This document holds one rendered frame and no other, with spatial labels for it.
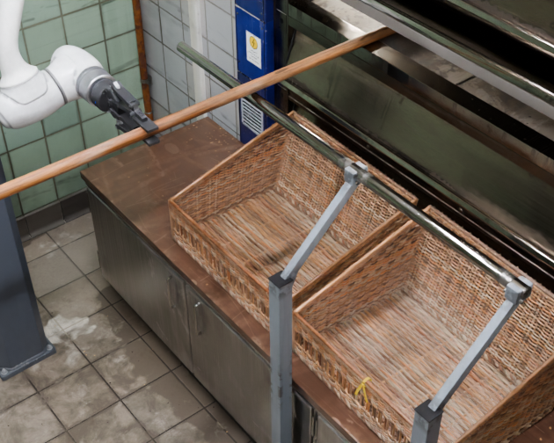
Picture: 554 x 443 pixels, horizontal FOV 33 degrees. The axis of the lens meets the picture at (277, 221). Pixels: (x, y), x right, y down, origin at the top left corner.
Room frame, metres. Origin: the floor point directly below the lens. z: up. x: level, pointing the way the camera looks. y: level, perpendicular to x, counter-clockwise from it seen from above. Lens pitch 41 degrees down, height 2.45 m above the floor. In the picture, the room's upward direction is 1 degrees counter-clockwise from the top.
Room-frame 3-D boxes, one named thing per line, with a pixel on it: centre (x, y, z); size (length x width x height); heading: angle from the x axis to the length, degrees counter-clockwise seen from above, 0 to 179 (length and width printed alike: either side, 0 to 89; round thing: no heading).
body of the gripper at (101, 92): (1.92, 0.40, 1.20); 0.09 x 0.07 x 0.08; 37
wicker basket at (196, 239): (2.02, -0.03, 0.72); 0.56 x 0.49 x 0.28; 37
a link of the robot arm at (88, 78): (1.98, 0.44, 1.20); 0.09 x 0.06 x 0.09; 127
